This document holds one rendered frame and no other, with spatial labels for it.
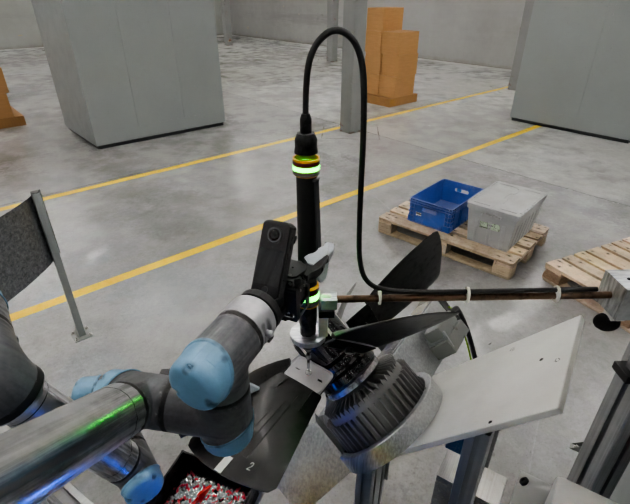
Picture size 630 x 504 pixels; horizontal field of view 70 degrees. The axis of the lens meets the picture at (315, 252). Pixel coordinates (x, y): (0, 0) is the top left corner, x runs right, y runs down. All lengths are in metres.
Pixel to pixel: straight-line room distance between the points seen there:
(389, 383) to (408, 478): 1.33
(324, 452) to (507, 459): 1.53
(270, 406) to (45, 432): 0.49
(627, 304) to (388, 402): 0.48
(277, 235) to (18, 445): 0.38
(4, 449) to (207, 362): 0.20
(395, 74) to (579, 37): 2.89
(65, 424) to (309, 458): 0.62
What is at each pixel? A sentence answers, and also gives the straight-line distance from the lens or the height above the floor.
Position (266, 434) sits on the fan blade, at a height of 1.18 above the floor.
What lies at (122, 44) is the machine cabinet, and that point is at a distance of 6.85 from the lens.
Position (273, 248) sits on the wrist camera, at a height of 1.56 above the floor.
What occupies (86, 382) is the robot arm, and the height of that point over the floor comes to 1.22.
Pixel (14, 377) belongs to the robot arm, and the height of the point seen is 1.42.
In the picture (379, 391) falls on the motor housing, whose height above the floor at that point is 1.18.
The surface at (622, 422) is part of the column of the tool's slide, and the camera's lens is 1.26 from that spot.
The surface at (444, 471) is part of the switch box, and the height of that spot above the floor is 0.84.
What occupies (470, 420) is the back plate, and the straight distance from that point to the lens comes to 0.89.
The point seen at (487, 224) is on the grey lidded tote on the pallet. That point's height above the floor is 0.33.
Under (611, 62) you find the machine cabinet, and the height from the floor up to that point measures 1.01.
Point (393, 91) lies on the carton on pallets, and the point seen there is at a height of 0.26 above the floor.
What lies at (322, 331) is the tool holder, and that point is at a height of 1.32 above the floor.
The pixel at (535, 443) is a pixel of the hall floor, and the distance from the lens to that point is 2.59.
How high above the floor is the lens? 1.89
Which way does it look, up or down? 30 degrees down
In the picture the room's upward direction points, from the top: straight up
